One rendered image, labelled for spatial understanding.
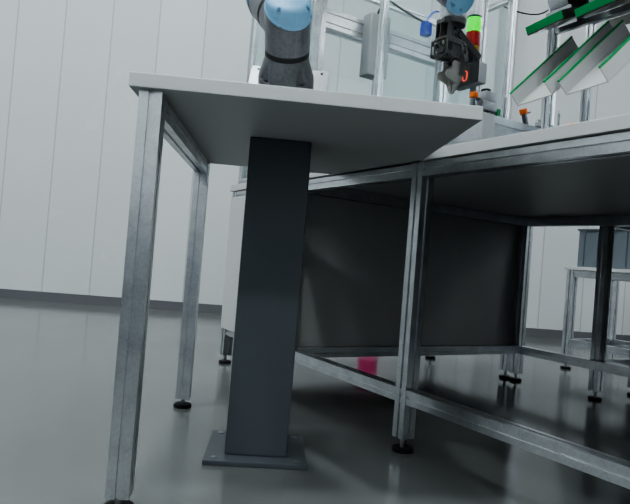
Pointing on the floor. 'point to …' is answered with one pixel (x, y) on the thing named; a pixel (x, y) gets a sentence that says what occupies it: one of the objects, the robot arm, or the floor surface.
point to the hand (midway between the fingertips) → (453, 90)
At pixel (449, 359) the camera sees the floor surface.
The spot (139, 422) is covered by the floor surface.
